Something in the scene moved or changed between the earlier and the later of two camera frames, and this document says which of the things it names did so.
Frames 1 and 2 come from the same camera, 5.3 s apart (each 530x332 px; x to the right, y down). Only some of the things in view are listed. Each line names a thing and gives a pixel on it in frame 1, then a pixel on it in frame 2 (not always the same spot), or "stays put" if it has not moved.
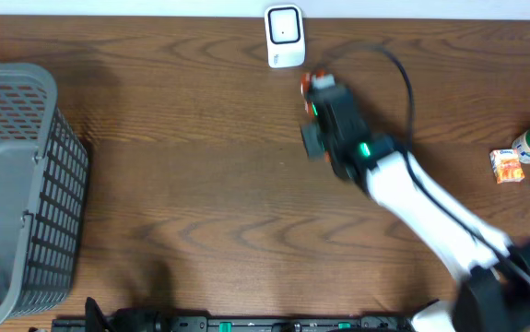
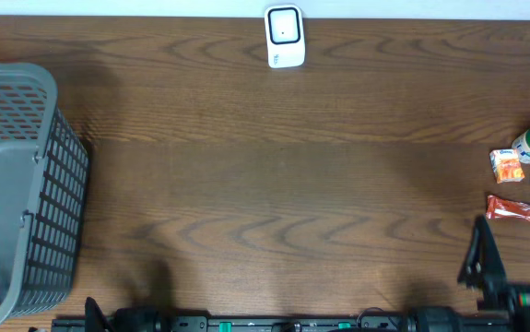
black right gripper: (311, 141) -> (518, 295)
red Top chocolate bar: (306, 87) -> (498, 207)
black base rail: (232, 324) stays put
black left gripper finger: (95, 320) stays put
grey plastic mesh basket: (28, 183) stays put
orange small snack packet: (506, 165) stays put
